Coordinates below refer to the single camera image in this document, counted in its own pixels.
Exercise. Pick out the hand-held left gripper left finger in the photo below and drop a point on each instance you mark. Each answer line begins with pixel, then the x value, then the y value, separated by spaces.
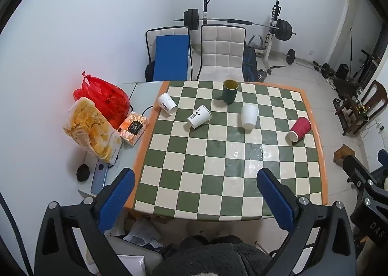
pixel 118 195

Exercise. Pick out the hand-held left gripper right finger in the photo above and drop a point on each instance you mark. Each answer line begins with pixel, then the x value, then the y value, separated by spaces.
pixel 275 200

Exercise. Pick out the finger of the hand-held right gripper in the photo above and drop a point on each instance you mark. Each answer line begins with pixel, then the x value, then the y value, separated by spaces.
pixel 383 158
pixel 359 173

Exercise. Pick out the red paper cup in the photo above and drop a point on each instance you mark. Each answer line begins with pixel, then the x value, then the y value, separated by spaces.
pixel 300 128

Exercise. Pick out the plain white paper cup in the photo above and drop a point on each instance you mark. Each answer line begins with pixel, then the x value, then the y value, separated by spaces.
pixel 249 116

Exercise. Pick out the white printed paper cup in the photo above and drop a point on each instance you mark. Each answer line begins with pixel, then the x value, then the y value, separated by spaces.
pixel 199 117
pixel 167 105

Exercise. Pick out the dark green cup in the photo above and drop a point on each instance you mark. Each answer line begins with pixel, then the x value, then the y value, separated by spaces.
pixel 229 94

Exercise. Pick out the small wooden stool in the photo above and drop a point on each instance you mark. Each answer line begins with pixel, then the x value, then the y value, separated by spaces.
pixel 345 153

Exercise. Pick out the grey-blue smartphone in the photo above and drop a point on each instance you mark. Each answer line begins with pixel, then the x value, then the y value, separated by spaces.
pixel 98 177

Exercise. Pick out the black round puck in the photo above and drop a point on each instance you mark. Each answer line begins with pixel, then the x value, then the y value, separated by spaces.
pixel 83 172

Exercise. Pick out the crumpled white papers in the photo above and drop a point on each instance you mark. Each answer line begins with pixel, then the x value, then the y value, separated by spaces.
pixel 142 232

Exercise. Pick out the brown wooden chair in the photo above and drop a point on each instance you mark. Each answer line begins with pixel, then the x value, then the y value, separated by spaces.
pixel 374 100

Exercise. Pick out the green checkered table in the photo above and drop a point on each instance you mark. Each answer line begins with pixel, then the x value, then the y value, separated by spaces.
pixel 212 173

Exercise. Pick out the yellow snack bag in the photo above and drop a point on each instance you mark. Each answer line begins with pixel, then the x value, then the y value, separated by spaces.
pixel 88 126

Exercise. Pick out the person's grey fleece pants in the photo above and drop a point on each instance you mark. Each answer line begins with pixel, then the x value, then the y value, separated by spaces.
pixel 218 257

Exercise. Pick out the black exercise machine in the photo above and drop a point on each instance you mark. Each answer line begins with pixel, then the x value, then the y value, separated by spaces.
pixel 345 85

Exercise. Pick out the black box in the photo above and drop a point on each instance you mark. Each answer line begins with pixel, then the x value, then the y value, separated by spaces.
pixel 342 71

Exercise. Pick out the red plastic bag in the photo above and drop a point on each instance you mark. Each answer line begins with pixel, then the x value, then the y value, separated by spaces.
pixel 106 97

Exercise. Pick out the white side table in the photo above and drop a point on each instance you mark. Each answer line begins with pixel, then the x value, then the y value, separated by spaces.
pixel 142 94

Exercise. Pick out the chrome dumbbell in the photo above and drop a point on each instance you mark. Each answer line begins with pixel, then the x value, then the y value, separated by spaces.
pixel 262 75

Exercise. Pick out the small floor barbell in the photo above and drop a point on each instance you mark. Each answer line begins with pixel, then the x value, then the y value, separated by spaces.
pixel 291 55

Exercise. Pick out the blue black weight bench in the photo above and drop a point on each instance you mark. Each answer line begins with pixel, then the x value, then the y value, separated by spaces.
pixel 249 64

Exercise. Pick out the blue cushion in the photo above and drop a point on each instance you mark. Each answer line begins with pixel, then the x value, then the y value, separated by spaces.
pixel 170 58

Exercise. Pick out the white black-trimmed chair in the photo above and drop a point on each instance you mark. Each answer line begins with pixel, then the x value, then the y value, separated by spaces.
pixel 150 42

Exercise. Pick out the white squat rack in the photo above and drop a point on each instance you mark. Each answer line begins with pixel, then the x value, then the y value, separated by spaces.
pixel 271 39

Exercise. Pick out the white padded chair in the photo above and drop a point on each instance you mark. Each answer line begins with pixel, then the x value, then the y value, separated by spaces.
pixel 221 48

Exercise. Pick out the loaded barbell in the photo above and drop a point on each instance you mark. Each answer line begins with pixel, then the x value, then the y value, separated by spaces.
pixel 283 29

